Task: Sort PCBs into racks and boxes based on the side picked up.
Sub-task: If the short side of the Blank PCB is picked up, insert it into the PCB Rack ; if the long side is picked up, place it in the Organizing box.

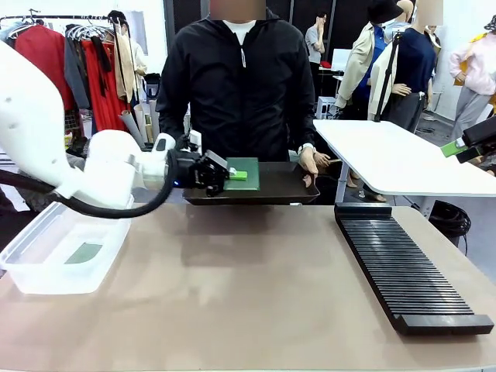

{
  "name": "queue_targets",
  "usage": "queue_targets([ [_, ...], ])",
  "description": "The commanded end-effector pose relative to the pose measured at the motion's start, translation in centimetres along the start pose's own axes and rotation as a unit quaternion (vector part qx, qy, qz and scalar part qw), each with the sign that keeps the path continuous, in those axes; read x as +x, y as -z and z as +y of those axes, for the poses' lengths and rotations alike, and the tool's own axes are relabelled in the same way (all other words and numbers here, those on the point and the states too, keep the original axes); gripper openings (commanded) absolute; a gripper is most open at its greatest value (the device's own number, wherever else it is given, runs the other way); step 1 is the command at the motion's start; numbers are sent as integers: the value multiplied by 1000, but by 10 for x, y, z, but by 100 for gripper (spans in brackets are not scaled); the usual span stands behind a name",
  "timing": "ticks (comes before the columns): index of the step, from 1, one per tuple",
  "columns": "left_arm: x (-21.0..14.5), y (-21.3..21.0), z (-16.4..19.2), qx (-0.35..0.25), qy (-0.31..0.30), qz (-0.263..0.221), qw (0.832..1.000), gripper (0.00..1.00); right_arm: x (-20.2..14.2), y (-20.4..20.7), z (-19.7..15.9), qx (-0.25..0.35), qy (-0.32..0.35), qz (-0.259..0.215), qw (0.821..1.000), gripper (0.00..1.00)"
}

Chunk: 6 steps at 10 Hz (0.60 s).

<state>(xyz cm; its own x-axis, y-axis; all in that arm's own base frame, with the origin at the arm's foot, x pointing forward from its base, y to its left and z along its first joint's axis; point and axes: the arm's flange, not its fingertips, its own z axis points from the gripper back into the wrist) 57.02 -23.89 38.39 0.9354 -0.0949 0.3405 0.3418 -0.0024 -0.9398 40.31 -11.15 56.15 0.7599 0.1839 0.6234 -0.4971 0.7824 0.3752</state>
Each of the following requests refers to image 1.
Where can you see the person's left forearm black sleeve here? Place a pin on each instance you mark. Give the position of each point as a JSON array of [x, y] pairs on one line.
[[304, 129]]

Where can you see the person's right forearm black sleeve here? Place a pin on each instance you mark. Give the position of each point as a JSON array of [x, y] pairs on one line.
[[170, 120]]

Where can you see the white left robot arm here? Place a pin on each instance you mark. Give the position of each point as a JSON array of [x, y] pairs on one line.
[[31, 128]]

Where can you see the green PCB board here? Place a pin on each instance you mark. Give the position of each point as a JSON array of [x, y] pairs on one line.
[[83, 252], [244, 186]]

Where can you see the grey paper roll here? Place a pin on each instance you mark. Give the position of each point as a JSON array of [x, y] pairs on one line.
[[129, 124]]

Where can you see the person in black jacket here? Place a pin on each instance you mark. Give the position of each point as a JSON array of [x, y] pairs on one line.
[[240, 97]]

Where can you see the black plastic tray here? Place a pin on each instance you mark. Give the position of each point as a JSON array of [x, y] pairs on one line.
[[279, 186]]

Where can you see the white raised table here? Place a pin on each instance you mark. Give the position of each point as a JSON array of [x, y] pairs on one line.
[[387, 155]]

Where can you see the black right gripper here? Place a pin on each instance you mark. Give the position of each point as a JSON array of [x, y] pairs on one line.
[[482, 131]]

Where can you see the black hanging scarf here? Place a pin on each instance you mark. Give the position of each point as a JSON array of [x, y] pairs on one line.
[[101, 62]]

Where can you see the grey hanging garment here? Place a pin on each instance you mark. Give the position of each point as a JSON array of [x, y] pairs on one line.
[[75, 69]]

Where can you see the person's left hand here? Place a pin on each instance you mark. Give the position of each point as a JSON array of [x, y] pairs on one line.
[[308, 164]]

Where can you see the mannequin with beige coat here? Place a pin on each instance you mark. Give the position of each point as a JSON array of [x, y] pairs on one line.
[[356, 58]]

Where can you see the figure in pink top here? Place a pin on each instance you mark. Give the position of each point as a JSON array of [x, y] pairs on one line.
[[478, 69]]

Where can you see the red hanging garment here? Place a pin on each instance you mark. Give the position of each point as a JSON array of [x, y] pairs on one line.
[[42, 58]]

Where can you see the background person grey shirt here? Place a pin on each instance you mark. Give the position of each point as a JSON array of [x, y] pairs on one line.
[[314, 38]]

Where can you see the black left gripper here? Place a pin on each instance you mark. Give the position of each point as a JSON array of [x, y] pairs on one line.
[[193, 170]]

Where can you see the clear plastic box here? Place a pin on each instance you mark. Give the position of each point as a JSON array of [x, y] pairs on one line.
[[38, 275]]

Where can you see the beige hanging garment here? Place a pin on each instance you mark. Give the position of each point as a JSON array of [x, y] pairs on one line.
[[124, 66]]

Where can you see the red hanging dress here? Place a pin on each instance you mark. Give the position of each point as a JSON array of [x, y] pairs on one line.
[[87, 81]]

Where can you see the black metal clothes rack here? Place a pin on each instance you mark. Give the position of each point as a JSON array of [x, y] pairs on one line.
[[58, 17]]

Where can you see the mannequin with navy shirt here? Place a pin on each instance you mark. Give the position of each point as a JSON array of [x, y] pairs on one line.
[[414, 58]]

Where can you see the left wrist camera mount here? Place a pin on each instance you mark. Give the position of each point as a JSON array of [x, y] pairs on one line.
[[195, 141]]

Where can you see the beige paper roll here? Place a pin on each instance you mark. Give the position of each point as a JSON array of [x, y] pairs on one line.
[[142, 120]]

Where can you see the black-haired background person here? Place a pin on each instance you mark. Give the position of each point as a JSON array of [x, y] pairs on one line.
[[121, 18]]

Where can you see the black slotted PCB rack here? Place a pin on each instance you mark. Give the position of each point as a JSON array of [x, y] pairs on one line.
[[403, 263]]

